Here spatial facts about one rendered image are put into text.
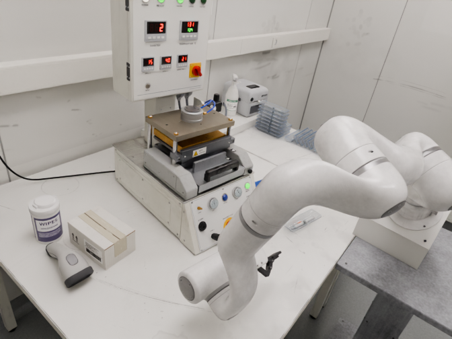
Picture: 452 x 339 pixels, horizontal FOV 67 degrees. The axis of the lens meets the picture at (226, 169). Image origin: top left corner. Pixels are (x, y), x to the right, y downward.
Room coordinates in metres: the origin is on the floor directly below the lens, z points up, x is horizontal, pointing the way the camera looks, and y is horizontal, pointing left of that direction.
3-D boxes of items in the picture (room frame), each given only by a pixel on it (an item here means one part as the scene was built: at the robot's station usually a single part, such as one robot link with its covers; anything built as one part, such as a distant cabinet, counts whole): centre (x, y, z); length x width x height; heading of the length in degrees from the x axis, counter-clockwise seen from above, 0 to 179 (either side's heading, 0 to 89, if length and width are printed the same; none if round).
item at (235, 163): (1.01, 0.01, 0.99); 0.15 x 0.02 x 0.04; 139
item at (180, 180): (0.98, 0.19, 0.96); 0.25 x 0.05 x 0.07; 49
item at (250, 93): (2.13, -0.05, 0.88); 0.25 x 0.20 x 0.17; 50
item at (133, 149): (1.16, 0.18, 0.93); 0.46 x 0.35 x 0.01; 49
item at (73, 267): (0.69, 0.44, 0.79); 0.20 x 0.08 x 0.08; 56
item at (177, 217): (1.14, 0.13, 0.84); 0.53 x 0.37 x 0.17; 49
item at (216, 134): (1.14, 0.14, 1.07); 0.22 x 0.17 x 0.10; 139
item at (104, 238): (0.81, 0.37, 0.80); 0.19 x 0.13 x 0.09; 56
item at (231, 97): (2.01, 0.03, 0.92); 0.09 x 0.08 x 0.25; 11
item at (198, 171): (1.10, 0.12, 0.97); 0.30 x 0.22 x 0.08; 49
